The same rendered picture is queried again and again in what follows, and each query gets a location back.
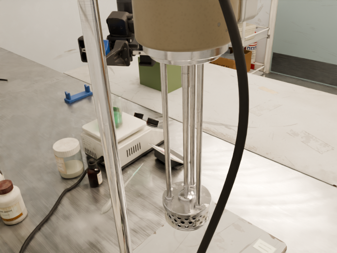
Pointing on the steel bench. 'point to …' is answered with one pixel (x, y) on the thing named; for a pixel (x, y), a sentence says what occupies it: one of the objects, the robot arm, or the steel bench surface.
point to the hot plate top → (134, 125)
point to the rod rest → (77, 95)
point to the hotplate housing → (125, 145)
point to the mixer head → (186, 28)
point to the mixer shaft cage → (200, 194)
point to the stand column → (105, 116)
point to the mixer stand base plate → (260, 236)
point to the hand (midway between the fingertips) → (107, 57)
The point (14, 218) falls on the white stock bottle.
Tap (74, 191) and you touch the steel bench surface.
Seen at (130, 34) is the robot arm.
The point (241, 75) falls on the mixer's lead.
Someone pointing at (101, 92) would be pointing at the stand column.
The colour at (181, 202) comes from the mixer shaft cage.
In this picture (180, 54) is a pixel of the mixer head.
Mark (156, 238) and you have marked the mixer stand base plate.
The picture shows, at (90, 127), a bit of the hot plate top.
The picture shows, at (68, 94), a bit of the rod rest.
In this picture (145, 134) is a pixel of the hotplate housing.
